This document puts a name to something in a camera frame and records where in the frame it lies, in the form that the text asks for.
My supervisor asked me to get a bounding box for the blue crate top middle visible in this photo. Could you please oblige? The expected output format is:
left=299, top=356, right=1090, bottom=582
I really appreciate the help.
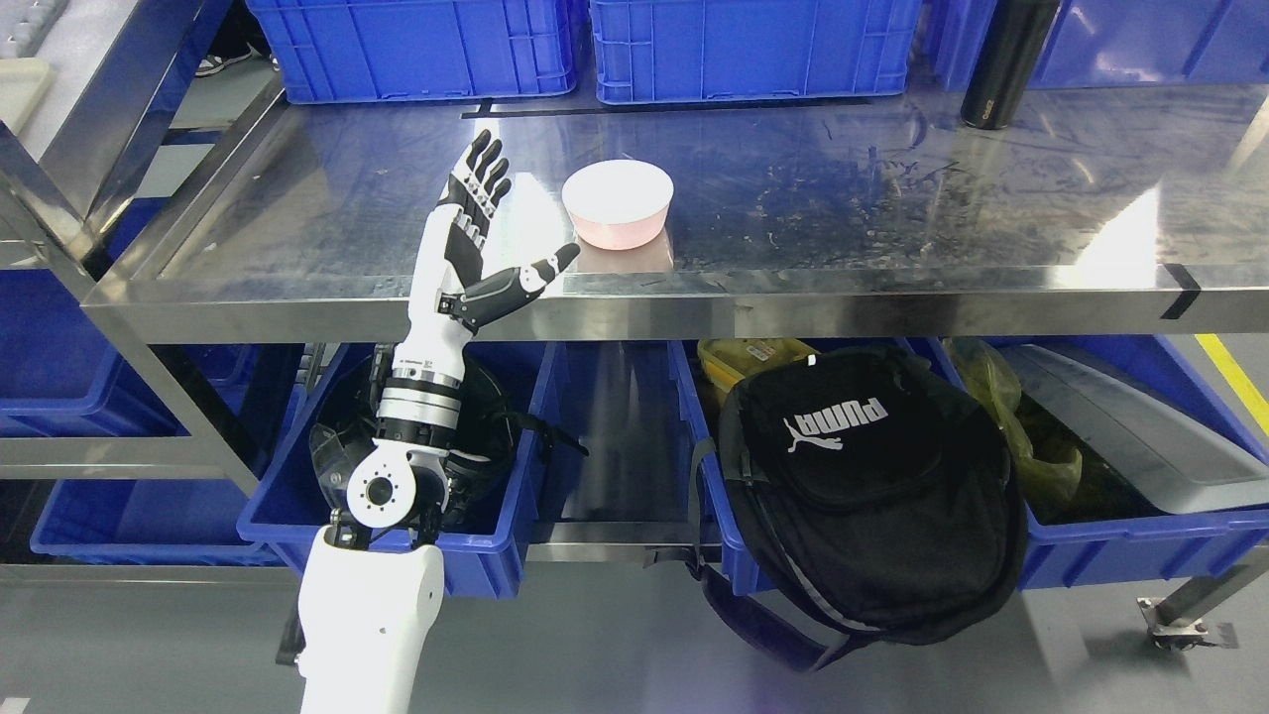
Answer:
left=588, top=1, right=924, bottom=105

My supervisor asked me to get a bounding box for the blue bin far left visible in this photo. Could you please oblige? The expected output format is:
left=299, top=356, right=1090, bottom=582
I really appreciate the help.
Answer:
left=0, top=197, right=261, bottom=438

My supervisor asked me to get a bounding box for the steel shelf rack left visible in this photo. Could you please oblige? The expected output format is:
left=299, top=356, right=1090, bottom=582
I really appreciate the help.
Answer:
left=0, top=0, right=298, bottom=497

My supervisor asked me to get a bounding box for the blue crate top right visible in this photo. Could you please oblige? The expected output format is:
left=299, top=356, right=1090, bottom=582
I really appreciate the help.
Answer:
left=931, top=0, right=1269, bottom=93

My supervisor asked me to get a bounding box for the blue crate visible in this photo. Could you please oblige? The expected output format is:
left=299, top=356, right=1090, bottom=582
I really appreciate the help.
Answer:
left=931, top=0, right=1269, bottom=93
left=247, top=1, right=586, bottom=104
left=588, top=1, right=924, bottom=105

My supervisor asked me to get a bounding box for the yellow-green plastic bag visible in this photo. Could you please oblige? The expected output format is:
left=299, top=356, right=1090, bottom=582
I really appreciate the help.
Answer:
left=942, top=337, right=1084, bottom=523

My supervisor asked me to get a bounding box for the pink ikea bowl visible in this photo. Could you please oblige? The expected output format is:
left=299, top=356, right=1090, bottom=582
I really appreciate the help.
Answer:
left=561, top=159, right=675, bottom=250

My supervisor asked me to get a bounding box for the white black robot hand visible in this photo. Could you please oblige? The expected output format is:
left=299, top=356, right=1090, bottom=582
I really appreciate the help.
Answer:
left=393, top=131, right=580, bottom=380

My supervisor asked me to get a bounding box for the black thermos bottle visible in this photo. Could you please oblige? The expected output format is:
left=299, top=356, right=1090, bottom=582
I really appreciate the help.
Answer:
left=961, top=1, right=1061, bottom=131

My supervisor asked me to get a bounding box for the black helmet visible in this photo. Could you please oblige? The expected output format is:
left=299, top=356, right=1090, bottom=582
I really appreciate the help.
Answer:
left=308, top=345, right=590, bottom=550

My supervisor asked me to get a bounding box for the grey flat panel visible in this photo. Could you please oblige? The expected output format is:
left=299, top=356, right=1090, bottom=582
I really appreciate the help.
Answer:
left=1001, top=344, right=1268, bottom=515

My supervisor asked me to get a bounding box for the blue bin with backpack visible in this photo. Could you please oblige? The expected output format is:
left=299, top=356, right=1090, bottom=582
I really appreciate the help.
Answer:
left=666, top=337, right=964, bottom=596

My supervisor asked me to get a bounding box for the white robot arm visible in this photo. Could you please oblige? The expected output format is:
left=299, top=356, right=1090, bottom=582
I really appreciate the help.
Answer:
left=297, top=363, right=464, bottom=713

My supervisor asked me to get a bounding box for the blue bin with helmet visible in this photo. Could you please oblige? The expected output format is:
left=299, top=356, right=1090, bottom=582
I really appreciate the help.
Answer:
left=237, top=342, right=565, bottom=599

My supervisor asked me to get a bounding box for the blue bin right lower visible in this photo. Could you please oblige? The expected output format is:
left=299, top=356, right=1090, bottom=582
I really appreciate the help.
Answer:
left=926, top=335, right=1269, bottom=592

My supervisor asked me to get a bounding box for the blue crate top left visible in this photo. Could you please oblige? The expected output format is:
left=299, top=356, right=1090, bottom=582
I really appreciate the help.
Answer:
left=247, top=1, right=586, bottom=104

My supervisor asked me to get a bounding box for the black puma backpack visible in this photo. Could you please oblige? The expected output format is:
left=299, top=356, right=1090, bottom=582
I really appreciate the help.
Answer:
left=683, top=344, right=1028, bottom=673

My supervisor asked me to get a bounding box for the yellow plastic container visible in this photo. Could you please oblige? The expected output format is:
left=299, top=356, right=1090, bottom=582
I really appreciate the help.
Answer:
left=695, top=339, right=819, bottom=407

